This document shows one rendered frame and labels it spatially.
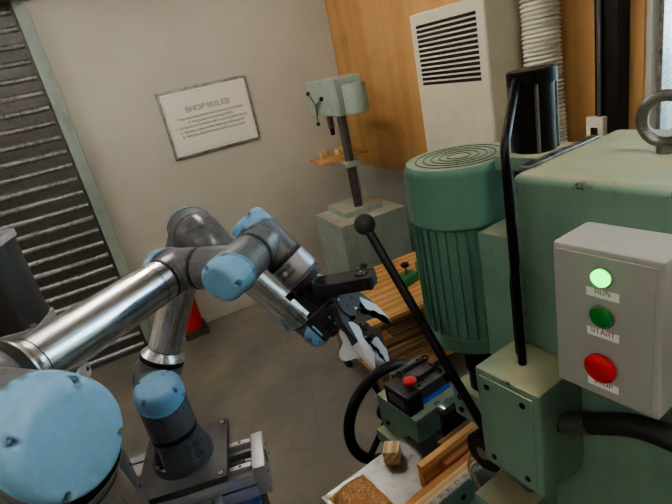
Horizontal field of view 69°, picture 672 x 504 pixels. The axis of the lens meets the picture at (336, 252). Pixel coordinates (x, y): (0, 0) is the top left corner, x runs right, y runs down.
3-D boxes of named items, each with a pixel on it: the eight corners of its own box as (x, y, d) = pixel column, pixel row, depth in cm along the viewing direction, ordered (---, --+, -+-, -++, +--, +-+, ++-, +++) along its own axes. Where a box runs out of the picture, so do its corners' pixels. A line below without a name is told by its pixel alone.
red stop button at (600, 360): (587, 372, 49) (587, 347, 48) (618, 385, 46) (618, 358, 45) (581, 377, 48) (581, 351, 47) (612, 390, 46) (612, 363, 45)
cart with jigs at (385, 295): (428, 325, 315) (414, 232, 292) (490, 365, 266) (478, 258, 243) (338, 366, 294) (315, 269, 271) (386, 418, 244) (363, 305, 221)
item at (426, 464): (496, 425, 104) (494, 404, 102) (501, 429, 103) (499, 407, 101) (420, 485, 94) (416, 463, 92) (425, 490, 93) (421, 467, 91)
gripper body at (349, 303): (337, 323, 98) (294, 282, 97) (366, 300, 94) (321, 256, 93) (326, 345, 92) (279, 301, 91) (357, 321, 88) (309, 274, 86)
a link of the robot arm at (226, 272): (192, 305, 83) (227, 271, 92) (247, 305, 78) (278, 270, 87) (175, 264, 79) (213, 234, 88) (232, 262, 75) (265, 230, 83)
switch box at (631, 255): (589, 352, 55) (587, 219, 50) (690, 390, 47) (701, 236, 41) (556, 378, 52) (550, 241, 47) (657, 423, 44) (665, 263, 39)
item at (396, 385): (420, 368, 118) (416, 349, 116) (454, 388, 109) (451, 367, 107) (378, 395, 112) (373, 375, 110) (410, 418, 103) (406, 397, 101)
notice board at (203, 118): (260, 138, 367) (244, 74, 351) (261, 138, 366) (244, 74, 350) (176, 161, 345) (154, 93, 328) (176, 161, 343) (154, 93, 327)
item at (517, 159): (533, 188, 71) (526, 65, 65) (586, 193, 65) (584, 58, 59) (497, 205, 68) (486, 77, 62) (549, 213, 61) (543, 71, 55)
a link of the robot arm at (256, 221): (219, 241, 88) (243, 221, 95) (263, 283, 90) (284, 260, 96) (241, 216, 84) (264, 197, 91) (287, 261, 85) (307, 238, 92)
